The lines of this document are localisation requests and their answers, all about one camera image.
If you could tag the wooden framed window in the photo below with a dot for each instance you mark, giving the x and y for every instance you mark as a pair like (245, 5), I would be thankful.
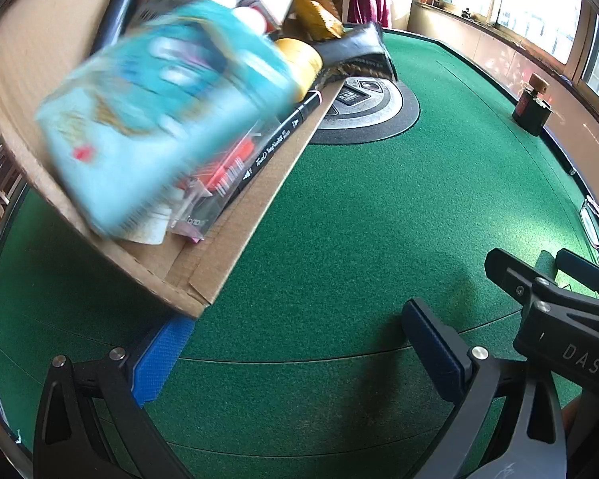
(529, 5)

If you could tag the yellow packet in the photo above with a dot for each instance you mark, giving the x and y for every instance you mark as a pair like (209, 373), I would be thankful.
(314, 20)

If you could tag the white paper cup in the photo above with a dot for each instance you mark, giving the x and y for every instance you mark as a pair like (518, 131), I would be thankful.
(249, 19)

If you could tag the blue tissue pack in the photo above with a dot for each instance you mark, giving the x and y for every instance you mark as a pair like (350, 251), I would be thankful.
(144, 124)

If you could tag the shallow cardboard box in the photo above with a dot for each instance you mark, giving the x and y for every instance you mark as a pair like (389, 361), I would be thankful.
(30, 35)

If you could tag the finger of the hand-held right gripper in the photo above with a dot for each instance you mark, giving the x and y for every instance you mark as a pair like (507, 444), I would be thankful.
(579, 264)
(509, 272)

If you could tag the yellow tape roll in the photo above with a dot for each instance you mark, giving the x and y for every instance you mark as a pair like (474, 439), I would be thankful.
(302, 62)

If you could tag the small dark perfume bottle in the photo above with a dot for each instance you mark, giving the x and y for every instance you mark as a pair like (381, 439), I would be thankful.
(529, 110)

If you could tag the black marker with pink cap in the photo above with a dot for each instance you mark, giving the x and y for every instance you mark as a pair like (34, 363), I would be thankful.
(279, 134)

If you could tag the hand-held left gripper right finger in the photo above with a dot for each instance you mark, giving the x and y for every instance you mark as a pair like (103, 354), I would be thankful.
(429, 344)

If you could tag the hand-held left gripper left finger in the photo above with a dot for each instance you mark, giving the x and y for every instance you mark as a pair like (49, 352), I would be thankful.
(159, 354)

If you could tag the eyeglasses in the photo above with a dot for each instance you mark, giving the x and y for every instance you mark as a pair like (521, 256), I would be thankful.
(591, 224)

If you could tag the white box with red label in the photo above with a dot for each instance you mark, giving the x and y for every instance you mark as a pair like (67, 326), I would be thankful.
(279, 0)

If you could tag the dark foil bag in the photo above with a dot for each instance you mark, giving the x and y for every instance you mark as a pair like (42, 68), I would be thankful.
(354, 45)

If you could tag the round table control panel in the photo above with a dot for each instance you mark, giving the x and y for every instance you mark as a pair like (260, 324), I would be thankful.
(379, 105)

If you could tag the clear package with red item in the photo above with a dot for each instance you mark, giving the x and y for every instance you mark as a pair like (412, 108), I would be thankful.
(199, 209)

